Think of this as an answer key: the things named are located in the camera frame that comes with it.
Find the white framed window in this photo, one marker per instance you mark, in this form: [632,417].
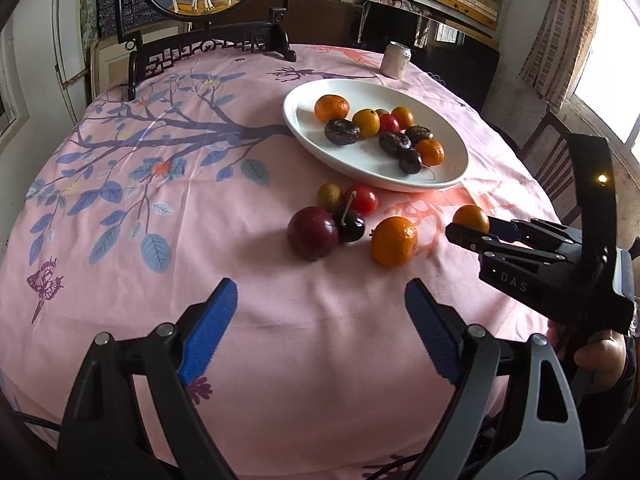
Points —
[7,100]

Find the white oval plate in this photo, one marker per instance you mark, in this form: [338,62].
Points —
[305,125]

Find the red cherry tomato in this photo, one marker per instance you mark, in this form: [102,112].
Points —
[389,123]
[363,201]

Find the dark cherry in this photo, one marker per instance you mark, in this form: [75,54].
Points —
[410,161]
[350,226]

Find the small smooth orange fruit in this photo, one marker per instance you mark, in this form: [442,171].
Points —
[402,117]
[470,217]

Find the large mandarin orange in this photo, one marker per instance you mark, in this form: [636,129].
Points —
[331,108]

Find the beige picture frame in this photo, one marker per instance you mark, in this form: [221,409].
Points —
[107,67]

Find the black cabinet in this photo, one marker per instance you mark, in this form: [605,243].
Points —
[470,75]

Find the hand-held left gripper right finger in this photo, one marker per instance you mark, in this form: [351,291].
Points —
[432,330]

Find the white picture frame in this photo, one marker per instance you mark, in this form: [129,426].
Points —
[70,35]

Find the yellow-orange round fruit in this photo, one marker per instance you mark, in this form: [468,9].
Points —
[366,122]

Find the patterned pink cloth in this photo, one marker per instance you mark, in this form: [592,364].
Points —
[400,2]

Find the bright window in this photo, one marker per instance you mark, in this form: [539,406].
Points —
[610,60]

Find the person's right hand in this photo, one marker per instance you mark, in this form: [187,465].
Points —
[602,360]

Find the white drink can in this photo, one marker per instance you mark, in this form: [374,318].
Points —
[396,60]

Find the dark slatted wooden chair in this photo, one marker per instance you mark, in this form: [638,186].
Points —
[560,127]

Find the tan longan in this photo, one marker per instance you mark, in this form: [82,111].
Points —
[330,196]
[382,112]

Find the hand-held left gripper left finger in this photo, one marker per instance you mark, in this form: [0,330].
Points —
[210,330]

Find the checked beige curtain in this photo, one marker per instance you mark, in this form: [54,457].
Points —
[560,35]

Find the pink floral tablecloth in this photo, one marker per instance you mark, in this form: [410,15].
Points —
[300,310]

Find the dark red plum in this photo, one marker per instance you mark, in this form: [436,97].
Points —
[313,232]

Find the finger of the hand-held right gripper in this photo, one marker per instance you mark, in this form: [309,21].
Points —
[540,232]
[470,237]

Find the large dark water chestnut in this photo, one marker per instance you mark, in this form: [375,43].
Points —
[342,132]

